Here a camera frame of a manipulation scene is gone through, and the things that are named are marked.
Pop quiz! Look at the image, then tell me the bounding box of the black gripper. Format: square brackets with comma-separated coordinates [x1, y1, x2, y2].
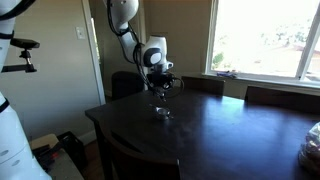
[146, 71, 177, 103]

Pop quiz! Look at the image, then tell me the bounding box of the second largest steel measuring cup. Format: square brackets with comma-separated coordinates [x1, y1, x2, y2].
[148, 103, 170, 116]

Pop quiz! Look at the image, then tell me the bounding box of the small dark object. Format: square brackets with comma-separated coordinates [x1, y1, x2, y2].
[153, 107, 175, 122]

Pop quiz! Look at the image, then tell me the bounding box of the black rounded chair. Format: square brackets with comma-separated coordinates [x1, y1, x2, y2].
[111, 70, 146, 101]

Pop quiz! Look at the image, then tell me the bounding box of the dark wooden dining chair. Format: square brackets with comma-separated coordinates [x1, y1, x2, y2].
[244, 85, 320, 115]
[180, 75, 225, 97]

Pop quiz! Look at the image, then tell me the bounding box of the small blue purple object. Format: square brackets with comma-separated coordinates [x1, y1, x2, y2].
[216, 70, 238, 80]

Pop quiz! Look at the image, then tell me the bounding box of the brown curved back chair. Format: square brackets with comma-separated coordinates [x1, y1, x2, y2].
[99, 124, 182, 180]

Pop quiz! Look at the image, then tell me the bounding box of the black plastic crate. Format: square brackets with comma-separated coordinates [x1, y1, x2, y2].
[56, 130, 88, 173]

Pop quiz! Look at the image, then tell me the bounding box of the large white framed window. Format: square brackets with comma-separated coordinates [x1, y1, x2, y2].
[203, 0, 320, 88]

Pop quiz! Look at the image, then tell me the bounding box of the beige robot stand platform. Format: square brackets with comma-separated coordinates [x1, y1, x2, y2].
[29, 133, 84, 180]

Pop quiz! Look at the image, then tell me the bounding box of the black tool with red part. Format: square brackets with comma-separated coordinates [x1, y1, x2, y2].
[32, 143, 64, 173]

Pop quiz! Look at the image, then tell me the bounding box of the clear plastic bag with food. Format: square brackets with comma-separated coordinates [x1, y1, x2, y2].
[298, 121, 320, 176]

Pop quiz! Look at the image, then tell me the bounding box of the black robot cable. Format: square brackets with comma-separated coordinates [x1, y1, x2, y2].
[0, 0, 185, 100]

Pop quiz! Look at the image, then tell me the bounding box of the white door frame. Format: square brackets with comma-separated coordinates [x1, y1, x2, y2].
[81, 0, 107, 106]

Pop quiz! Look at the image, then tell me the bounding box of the white wall light switch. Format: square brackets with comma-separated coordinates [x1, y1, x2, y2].
[75, 26, 86, 41]

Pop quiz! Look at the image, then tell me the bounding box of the black camera on clamp mount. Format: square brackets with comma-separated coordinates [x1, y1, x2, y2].
[1, 38, 41, 74]

